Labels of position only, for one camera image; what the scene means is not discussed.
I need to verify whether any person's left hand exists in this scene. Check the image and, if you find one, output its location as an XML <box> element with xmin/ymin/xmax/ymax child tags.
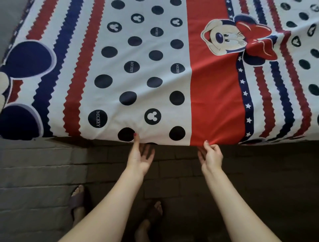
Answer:
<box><xmin>126</xmin><ymin>133</ymin><xmax>156</xmax><ymax>176</ymax></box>

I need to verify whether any person's right hand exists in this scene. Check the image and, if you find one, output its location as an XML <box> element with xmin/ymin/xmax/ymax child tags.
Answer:
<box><xmin>197</xmin><ymin>140</ymin><xmax>224</xmax><ymax>175</ymax></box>

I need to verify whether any cartoon print bed sheet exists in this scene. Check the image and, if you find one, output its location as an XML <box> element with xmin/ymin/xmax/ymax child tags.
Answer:
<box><xmin>0</xmin><ymin>0</ymin><xmax>319</xmax><ymax>146</ymax></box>

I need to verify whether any person's right forearm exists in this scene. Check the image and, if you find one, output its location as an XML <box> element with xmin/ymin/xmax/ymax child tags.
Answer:
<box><xmin>202</xmin><ymin>167</ymin><xmax>282</xmax><ymax>242</ymax></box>

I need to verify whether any person's left forearm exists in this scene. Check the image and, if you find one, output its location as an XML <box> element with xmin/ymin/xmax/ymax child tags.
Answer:
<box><xmin>58</xmin><ymin>167</ymin><xmax>145</xmax><ymax>242</ymax></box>

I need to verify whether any person's left leg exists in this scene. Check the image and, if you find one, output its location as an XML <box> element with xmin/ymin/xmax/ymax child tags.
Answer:
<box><xmin>70</xmin><ymin>185</ymin><xmax>87</xmax><ymax>228</ymax></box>

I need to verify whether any purple right slipper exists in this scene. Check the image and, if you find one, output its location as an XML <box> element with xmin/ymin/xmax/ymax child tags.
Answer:
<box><xmin>146</xmin><ymin>200</ymin><xmax>164</xmax><ymax>226</ymax></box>

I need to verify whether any purple slipper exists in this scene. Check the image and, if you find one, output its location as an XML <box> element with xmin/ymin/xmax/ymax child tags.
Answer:
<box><xmin>68</xmin><ymin>184</ymin><xmax>87</xmax><ymax>212</ymax></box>
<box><xmin>146</xmin><ymin>200</ymin><xmax>164</xmax><ymax>226</ymax></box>

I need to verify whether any purple left slipper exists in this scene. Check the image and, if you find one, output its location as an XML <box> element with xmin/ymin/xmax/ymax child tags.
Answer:
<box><xmin>68</xmin><ymin>184</ymin><xmax>87</xmax><ymax>212</ymax></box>

